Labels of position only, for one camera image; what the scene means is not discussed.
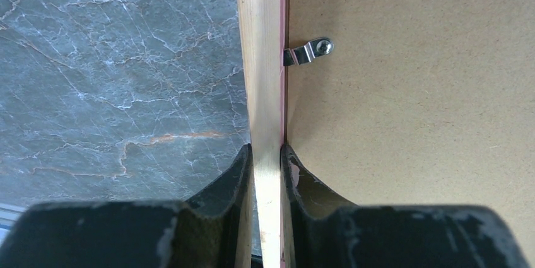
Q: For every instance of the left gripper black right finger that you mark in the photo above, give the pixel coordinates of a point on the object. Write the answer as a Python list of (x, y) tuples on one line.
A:
[(323, 229)]

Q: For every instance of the brown cardboard backing board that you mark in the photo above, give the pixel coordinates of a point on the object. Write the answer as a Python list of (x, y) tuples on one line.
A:
[(420, 101)]

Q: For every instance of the pink wooden picture frame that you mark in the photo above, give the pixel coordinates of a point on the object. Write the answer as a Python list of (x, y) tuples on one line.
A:
[(262, 35)]

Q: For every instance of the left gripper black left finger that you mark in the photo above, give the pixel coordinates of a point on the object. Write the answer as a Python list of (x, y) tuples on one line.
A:
[(213, 228)]

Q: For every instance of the silver metal turn clip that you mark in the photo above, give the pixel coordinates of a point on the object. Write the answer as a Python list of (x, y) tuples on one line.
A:
[(306, 53)]

